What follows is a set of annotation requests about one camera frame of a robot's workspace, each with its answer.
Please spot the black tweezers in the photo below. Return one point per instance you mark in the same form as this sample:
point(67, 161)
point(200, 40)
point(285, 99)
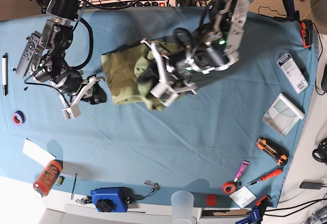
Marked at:
point(73, 187)

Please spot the orange screwdriver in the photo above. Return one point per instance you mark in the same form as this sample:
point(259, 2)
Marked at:
point(267, 176)

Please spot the white patterned notebook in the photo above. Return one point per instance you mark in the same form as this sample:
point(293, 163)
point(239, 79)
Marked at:
point(282, 115)

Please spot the grey remote control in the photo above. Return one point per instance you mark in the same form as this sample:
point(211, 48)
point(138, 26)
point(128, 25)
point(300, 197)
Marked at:
point(31, 56)

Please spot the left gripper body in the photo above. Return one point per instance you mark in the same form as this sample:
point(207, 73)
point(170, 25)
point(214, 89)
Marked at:
point(168, 88)

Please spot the white marker pen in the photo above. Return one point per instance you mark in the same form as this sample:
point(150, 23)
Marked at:
point(4, 74)

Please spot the small green battery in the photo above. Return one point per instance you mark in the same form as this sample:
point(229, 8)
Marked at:
point(60, 180)

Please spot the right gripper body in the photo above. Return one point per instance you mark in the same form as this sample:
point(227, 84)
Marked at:
point(76, 88)

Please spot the olive green t-shirt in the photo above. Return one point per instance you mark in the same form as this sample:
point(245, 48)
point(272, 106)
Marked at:
point(122, 68)

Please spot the orange tape roll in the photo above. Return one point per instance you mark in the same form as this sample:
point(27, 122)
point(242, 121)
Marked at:
point(229, 187)

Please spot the purple tape roll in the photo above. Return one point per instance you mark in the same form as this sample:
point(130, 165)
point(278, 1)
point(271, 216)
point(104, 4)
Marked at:
point(18, 118)

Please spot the red plastic block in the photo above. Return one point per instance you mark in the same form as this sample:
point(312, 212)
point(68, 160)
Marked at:
point(211, 200)

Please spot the blue table cloth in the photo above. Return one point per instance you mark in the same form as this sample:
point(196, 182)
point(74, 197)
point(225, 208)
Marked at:
point(197, 144)

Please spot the blue bar clamp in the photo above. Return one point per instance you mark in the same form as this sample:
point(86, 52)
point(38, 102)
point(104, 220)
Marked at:
point(256, 214)

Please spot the metal key clip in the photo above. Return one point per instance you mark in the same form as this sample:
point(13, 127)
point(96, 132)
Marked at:
point(155, 186)

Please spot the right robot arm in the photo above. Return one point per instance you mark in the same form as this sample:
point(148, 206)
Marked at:
point(44, 61)

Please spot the orange black clamp tool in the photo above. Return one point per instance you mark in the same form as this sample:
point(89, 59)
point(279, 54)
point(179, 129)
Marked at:
point(307, 33)

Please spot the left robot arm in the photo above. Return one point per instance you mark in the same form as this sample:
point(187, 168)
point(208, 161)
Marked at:
point(213, 46)

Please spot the orange utility knife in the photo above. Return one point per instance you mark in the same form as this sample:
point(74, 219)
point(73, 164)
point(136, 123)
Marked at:
point(273, 150)

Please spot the pink glue tube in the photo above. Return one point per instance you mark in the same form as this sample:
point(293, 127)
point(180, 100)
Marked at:
point(243, 167)

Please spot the orange spray can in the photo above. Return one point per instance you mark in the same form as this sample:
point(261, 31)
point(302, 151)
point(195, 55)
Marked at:
point(47, 178)

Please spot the white square packet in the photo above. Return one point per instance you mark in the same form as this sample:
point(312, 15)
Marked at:
point(243, 197)

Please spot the white paper card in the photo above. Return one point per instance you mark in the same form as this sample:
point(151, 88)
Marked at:
point(37, 153)

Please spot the translucent plastic cup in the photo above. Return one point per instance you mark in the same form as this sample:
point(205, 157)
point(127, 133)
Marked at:
point(182, 203)

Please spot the blue plastic box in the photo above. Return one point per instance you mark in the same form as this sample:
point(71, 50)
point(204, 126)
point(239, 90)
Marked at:
point(108, 200)

